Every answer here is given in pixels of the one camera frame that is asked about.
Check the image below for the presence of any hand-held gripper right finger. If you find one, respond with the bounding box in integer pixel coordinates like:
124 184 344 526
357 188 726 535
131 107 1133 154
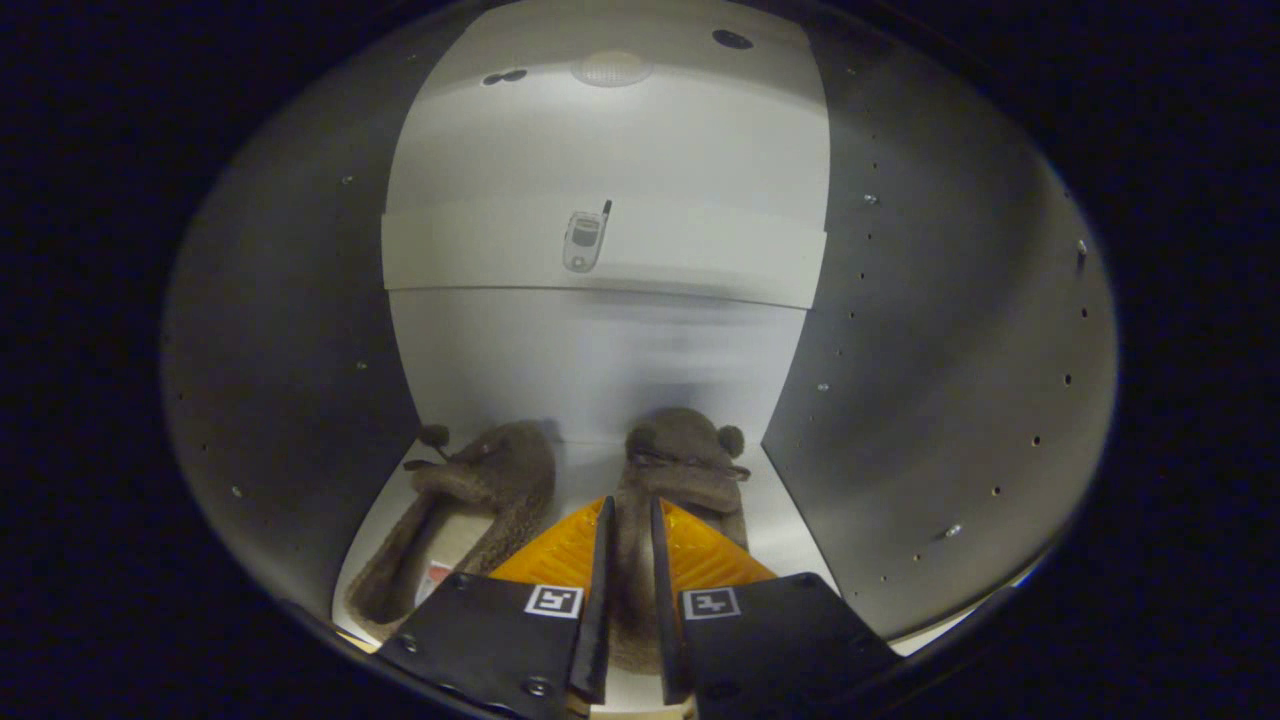
650 496 903 720

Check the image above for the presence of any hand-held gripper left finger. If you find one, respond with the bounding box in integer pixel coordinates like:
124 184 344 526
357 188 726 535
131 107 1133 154
378 496 617 720

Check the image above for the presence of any brown fuzzy shoe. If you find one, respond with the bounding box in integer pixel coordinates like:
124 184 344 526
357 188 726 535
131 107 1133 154
608 407 753 677
345 420 558 643

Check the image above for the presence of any grey shoe cabinet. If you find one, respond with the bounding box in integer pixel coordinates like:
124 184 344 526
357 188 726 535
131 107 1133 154
160 0 1119 701

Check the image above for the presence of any round puck light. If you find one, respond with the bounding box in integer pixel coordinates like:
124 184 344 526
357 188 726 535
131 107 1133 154
572 50 653 89

